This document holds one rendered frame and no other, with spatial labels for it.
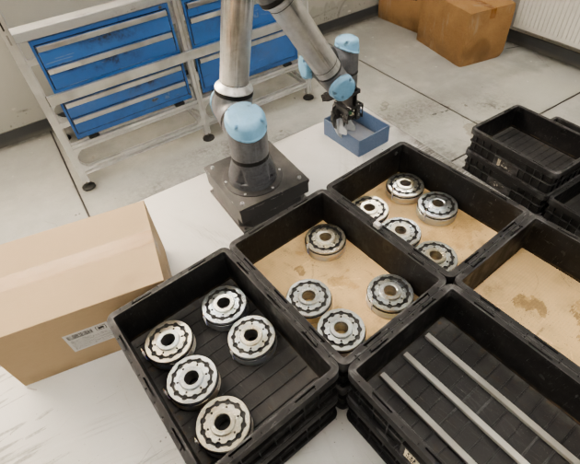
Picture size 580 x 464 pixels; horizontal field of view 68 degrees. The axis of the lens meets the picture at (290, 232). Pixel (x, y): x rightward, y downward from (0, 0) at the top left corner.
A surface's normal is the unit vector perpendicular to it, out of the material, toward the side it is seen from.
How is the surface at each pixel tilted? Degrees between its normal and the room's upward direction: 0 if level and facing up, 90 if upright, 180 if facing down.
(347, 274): 0
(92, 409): 0
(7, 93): 90
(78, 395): 0
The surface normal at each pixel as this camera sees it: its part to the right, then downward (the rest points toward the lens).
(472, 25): 0.35, 0.66
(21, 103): 0.54, 0.59
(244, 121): 0.01, -0.58
